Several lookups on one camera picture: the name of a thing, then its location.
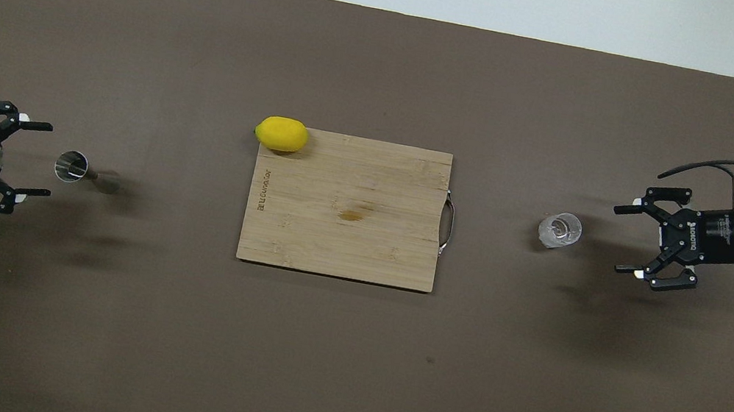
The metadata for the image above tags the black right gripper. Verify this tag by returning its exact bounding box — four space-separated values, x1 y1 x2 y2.
602 177 734 305

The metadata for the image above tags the steel jigger cup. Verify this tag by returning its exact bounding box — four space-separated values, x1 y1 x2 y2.
51 149 124 196

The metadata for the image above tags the yellow lemon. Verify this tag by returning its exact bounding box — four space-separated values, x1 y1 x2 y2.
252 113 312 156

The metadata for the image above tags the bamboo cutting board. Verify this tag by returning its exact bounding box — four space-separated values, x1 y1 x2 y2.
235 119 466 296

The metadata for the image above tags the brown table mat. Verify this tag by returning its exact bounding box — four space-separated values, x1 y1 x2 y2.
0 0 734 412

